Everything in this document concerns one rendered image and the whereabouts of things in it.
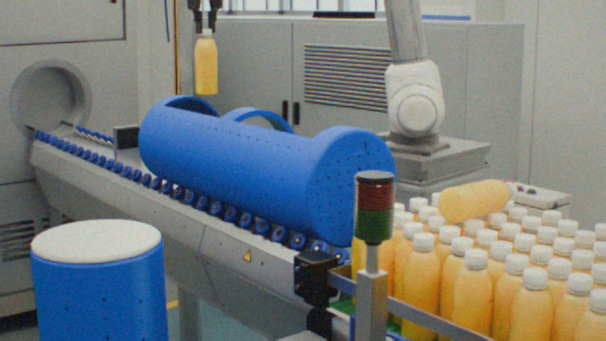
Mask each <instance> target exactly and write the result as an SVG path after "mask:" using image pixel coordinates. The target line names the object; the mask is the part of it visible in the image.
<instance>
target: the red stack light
mask: <svg viewBox="0 0 606 341"><path fill-rule="evenodd" d="M395 193H396V181H392V182H391V183H388V185H382V186H370V185H363V183H360V182H358V181H357V180H355V181H354V205H355V206H356V207H358V208H360V209H364V210H387V209H390V208H392V207H393V206H395V199H396V197H395V196H396V194H395Z"/></svg>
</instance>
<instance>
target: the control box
mask: <svg viewBox="0 0 606 341"><path fill-rule="evenodd" d="M515 185H516V186H518V185H521V186H523V187H524V189H523V191H518V195H517V197H516V199H515V200H512V201H514V207H522V208H525V209H526V216H534V217H539V218H541V219H542V220H543V212H544V211H546V210H555V211H559V212H560V213H561V220H568V218H569V207H570V206H569V203H570V196H571V195H570V194H567V193H562V192H559V191H555V190H551V189H546V188H538V187H534V186H530V185H526V184H521V183H518V182H515ZM528 188H534V189H536V194H528V193H526V190H527V189H528Z"/></svg>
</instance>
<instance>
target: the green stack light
mask: <svg viewBox="0 0 606 341"><path fill-rule="evenodd" d="M394 209H395V207H394V206H393V207H392V208H390V209H387V210H364V209H360V208H358V207H356V206H354V234H353V236H355V237H356V238H357V239H360V240H363V242H364V241H368V242H381V241H387V240H390V239H391V238H392V237H393V236H394Z"/></svg>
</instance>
